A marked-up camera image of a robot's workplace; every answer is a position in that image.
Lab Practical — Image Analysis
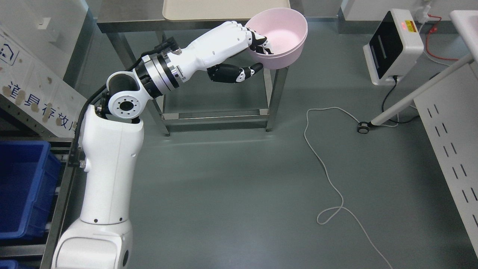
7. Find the stainless steel table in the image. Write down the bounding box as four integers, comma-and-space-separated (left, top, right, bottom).
97, 0, 304, 136

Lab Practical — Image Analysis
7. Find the blue plastic bin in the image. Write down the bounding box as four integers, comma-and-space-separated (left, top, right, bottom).
0, 140, 62, 240

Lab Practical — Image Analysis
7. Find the black power cable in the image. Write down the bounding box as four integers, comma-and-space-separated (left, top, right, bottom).
381, 72, 441, 124

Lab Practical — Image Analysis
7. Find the white stand leg with caster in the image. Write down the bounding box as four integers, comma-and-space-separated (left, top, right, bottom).
357, 53, 474, 133

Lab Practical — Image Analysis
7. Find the white sign board blue lettering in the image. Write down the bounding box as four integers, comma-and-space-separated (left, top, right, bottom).
0, 28, 86, 138

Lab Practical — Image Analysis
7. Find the white black electronic device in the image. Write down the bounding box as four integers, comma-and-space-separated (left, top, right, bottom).
363, 9, 425, 86

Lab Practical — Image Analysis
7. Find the white perforated panel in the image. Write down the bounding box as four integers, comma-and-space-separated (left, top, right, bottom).
414, 10, 478, 258

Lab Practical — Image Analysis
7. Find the red cable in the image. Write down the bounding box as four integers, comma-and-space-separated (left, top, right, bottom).
425, 14, 458, 61

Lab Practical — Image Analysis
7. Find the beige plastic tray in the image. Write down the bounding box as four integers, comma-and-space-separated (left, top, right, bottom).
162, 0, 291, 22

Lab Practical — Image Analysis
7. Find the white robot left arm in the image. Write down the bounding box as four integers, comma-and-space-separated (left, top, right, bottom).
51, 37, 180, 269

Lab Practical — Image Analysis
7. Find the black white robotic hand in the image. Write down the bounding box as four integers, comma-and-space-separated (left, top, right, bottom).
167, 21, 273, 83

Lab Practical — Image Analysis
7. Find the metal shelf rack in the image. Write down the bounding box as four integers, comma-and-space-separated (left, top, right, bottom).
0, 96, 76, 269

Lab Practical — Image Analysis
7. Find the pink bowl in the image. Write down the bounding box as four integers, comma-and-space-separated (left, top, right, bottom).
245, 7, 308, 69
246, 30, 307, 69

